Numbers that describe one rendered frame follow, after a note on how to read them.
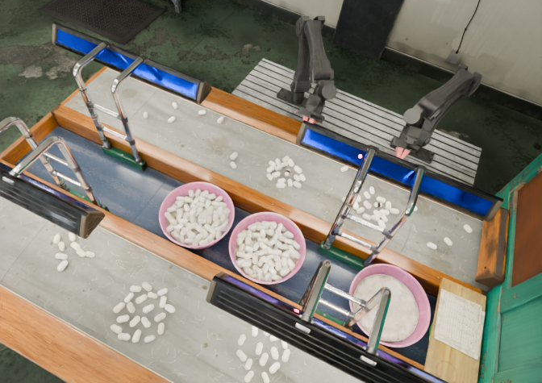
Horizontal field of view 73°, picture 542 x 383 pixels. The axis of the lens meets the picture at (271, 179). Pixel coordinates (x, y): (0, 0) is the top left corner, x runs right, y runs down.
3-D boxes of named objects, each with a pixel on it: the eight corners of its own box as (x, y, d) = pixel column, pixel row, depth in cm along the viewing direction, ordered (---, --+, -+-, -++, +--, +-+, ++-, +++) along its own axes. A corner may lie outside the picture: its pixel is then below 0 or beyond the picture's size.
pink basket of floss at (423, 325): (330, 284, 131) (336, 275, 123) (395, 264, 137) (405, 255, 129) (362, 364, 117) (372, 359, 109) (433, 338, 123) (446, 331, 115)
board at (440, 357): (440, 277, 126) (442, 276, 125) (485, 297, 123) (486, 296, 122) (422, 376, 108) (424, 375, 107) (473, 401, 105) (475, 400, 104)
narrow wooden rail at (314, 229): (68, 120, 165) (59, 102, 156) (470, 301, 134) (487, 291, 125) (59, 128, 162) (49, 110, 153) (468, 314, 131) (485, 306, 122)
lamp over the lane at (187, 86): (68, 34, 139) (61, 16, 133) (212, 91, 128) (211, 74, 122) (52, 44, 135) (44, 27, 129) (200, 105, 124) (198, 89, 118)
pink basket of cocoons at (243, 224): (233, 220, 141) (234, 208, 134) (302, 226, 142) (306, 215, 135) (224, 289, 126) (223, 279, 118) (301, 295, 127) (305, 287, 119)
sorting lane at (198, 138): (108, 71, 176) (106, 67, 174) (488, 227, 145) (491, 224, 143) (62, 110, 159) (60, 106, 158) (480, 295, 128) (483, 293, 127)
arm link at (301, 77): (308, 93, 173) (318, 23, 150) (294, 94, 171) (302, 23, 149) (305, 87, 177) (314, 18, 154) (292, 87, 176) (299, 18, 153)
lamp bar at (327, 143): (303, 127, 122) (307, 112, 117) (490, 202, 112) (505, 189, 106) (294, 143, 118) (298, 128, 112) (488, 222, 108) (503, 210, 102)
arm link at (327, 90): (341, 98, 136) (341, 64, 133) (319, 100, 134) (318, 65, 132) (331, 99, 147) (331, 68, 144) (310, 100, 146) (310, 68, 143)
